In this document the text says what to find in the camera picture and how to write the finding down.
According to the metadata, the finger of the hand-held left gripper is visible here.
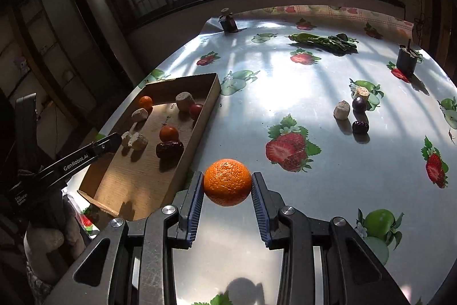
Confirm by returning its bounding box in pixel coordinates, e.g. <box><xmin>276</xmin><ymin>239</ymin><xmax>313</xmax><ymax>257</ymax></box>
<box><xmin>89</xmin><ymin>132</ymin><xmax>123</xmax><ymax>158</ymax></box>

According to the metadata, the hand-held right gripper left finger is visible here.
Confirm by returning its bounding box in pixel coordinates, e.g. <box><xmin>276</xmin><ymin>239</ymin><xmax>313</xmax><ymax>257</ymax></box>
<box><xmin>43</xmin><ymin>171</ymin><xmax>205</xmax><ymax>305</ymax></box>

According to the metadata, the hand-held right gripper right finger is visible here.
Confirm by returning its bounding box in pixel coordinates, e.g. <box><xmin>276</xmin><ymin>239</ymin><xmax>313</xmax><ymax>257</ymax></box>
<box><xmin>251</xmin><ymin>172</ymin><xmax>411</xmax><ymax>305</ymax></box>

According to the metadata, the large round orange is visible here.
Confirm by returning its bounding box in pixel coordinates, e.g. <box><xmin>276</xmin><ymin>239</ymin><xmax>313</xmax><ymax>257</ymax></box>
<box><xmin>203</xmin><ymin>159</ymin><xmax>252</xmax><ymax>207</ymax></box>

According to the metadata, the cardboard box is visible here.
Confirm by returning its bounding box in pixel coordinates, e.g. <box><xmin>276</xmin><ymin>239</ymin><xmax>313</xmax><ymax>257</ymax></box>
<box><xmin>78</xmin><ymin>73</ymin><xmax>221</xmax><ymax>222</ymax></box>

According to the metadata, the large red date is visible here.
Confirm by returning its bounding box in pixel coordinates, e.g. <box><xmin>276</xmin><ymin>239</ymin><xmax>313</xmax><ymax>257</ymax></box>
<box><xmin>156</xmin><ymin>141</ymin><xmax>185</xmax><ymax>159</ymax></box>

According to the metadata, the small round orange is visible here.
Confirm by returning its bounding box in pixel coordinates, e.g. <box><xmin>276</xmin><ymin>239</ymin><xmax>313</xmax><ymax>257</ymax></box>
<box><xmin>159</xmin><ymin>125</ymin><xmax>179</xmax><ymax>143</ymax></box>

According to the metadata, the large round beige chunk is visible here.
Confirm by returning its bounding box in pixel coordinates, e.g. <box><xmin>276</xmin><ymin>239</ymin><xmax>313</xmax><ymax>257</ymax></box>
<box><xmin>176</xmin><ymin>91</ymin><xmax>196</xmax><ymax>111</ymax></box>

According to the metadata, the grey rounded object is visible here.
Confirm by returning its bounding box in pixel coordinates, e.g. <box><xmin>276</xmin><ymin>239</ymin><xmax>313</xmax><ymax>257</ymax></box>
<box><xmin>24</xmin><ymin>228</ymin><xmax>65</xmax><ymax>286</ymax></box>

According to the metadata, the white tall cylinder appliance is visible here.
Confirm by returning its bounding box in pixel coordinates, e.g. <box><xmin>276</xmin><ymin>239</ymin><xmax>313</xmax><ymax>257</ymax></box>
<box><xmin>69</xmin><ymin>0</ymin><xmax>143</xmax><ymax>87</ymax></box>

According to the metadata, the small dark bottle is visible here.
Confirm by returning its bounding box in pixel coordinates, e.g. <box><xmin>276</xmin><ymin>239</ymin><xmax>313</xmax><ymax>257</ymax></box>
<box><xmin>219</xmin><ymin>7</ymin><xmax>238</xmax><ymax>33</ymax></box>

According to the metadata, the green pepper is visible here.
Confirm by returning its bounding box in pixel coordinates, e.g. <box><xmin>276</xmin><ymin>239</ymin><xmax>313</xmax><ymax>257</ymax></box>
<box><xmin>288</xmin><ymin>33</ymin><xmax>322</xmax><ymax>45</ymax></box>

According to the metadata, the dark green leafy vegetable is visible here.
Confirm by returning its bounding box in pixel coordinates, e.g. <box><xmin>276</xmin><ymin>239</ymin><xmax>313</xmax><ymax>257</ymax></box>
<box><xmin>314</xmin><ymin>33</ymin><xmax>358</xmax><ymax>53</ymax></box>

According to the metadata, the black cup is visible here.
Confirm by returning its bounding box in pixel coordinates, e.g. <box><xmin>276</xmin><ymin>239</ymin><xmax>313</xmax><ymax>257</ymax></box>
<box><xmin>396</xmin><ymin>45</ymin><xmax>418</xmax><ymax>77</ymax></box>

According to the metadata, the black wall cable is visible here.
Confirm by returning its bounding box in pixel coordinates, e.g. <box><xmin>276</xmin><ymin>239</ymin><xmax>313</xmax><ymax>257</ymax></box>
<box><xmin>414</xmin><ymin>0</ymin><xmax>429</xmax><ymax>41</ymax></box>

